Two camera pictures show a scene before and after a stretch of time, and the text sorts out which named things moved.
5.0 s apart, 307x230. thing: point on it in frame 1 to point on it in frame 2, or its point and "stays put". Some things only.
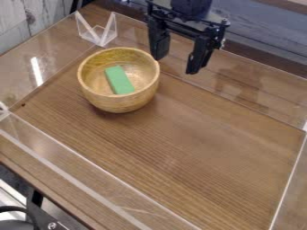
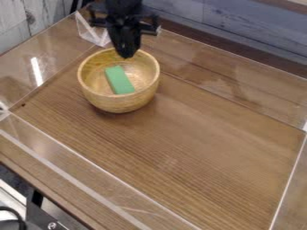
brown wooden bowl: x=142 y=68 stays put
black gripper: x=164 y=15 to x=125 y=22
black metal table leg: x=44 y=220 stays put
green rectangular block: x=120 y=80 stays put
